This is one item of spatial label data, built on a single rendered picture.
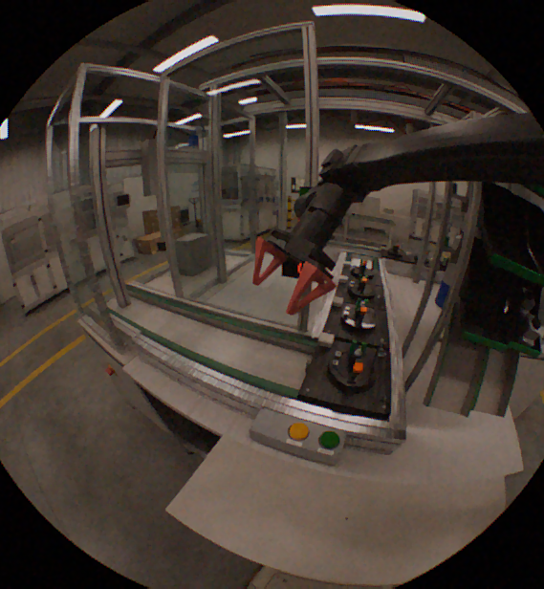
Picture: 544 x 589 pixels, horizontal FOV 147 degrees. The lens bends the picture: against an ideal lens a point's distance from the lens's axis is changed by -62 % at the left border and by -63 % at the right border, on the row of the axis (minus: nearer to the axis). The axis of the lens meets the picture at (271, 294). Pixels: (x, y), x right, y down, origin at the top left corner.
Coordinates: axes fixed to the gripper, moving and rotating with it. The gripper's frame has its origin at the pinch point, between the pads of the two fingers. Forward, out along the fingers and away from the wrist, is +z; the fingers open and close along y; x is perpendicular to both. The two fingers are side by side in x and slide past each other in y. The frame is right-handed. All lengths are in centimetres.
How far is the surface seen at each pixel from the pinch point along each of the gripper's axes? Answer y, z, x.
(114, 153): -89, -11, -44
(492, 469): 69, 6, 48
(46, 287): -414, 265, -138
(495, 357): 43, -19, 44
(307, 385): 4.5, 16.6, 24.0
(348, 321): -6.3, -1.5, 45.9
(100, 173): -86, 0, -44
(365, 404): 18.3, 11.4, 29.1
